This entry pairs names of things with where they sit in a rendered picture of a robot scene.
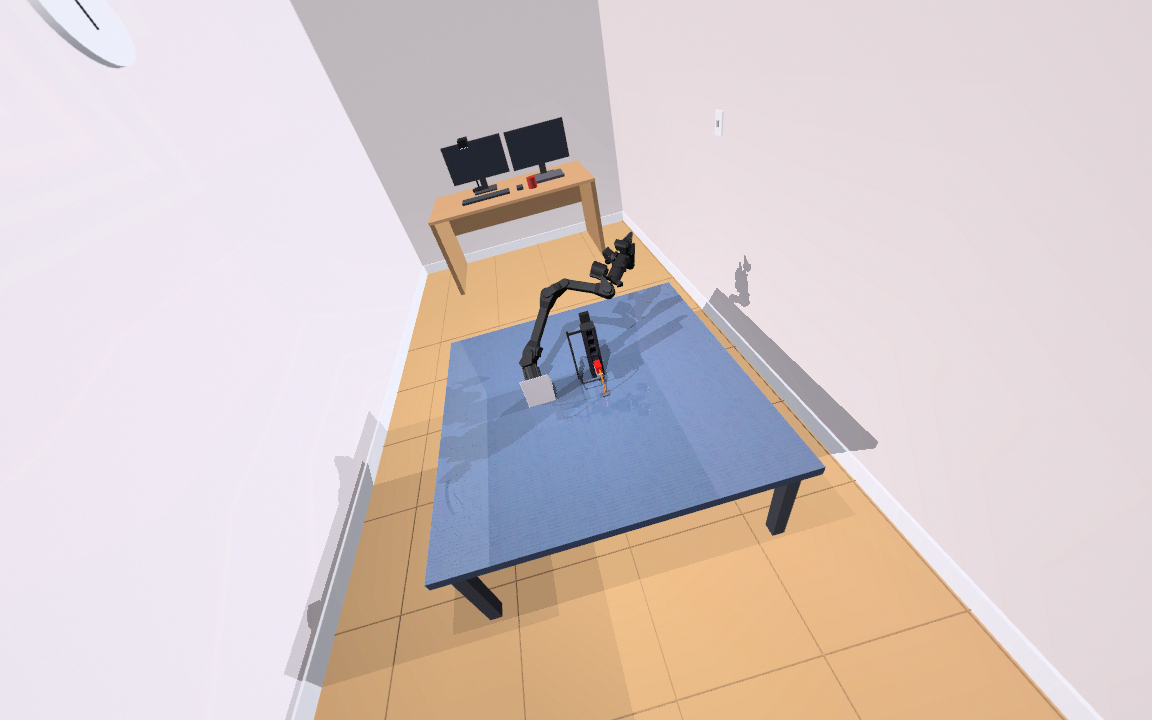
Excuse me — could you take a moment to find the black post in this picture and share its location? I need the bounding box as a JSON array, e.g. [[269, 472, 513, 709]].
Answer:
[[578, 311, 605, 378]]

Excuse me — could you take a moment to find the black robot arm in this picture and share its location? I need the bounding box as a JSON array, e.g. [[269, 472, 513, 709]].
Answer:
[[520, 247, 624, 381]]

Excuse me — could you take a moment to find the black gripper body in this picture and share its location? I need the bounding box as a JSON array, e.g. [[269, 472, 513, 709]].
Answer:
[[612, 238, 635, 272]]

